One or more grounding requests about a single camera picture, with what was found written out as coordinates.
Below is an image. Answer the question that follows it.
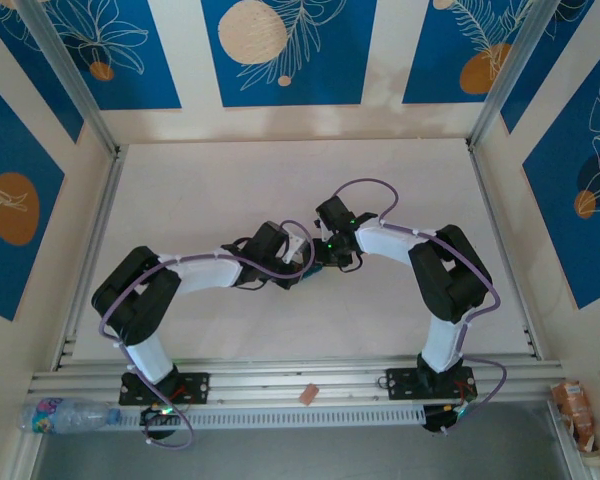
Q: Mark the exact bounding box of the black left electronics board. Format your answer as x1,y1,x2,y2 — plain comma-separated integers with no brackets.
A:
139,405,181,441

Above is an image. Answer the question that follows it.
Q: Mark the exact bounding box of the black right electronics board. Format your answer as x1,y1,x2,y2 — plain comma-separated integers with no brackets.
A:
422,403,464,435

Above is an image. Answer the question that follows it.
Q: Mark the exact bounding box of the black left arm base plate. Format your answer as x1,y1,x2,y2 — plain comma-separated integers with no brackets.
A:
118,372,211,406

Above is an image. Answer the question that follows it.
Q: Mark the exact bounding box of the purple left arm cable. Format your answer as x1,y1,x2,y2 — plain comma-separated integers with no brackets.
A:
97,219,316,449

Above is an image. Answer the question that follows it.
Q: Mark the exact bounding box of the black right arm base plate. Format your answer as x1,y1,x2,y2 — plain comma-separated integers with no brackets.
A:
385,367,476,401

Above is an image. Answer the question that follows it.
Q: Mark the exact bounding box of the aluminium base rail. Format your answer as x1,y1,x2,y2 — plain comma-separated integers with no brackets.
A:
29,353,566,404

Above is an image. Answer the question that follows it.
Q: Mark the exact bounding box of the orange snack packet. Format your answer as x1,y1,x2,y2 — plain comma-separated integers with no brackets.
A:
551,380,599,454

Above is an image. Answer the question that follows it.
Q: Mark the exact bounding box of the clear plastic water bottle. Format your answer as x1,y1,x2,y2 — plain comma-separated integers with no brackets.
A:
20,397,121,435

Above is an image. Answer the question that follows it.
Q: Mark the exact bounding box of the aluminium side rail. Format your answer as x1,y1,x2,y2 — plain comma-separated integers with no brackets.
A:
54,144,129,371
467,142,545,361

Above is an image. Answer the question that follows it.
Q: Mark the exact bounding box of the black electronics board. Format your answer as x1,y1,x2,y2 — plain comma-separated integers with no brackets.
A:
422,403,464,435
139,405,181,441

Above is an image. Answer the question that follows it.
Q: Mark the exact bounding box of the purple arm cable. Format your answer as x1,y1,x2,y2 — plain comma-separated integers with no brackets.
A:
97,219,316,449
332,178,509,436

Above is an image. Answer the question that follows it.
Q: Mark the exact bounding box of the aluminium frame post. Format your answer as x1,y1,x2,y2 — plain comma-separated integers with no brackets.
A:
467,0,579,151
14,0,121,157

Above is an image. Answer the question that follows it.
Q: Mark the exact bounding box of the aluminium floor rail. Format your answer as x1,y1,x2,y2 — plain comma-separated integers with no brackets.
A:
546,399,600,480
7,432,46,480

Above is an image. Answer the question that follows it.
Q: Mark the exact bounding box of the grey slotted cable duct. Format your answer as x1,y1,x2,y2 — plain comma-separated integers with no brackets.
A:
115,404,427,432

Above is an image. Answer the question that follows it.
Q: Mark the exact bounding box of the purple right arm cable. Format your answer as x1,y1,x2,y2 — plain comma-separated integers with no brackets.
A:
332,178,509,436

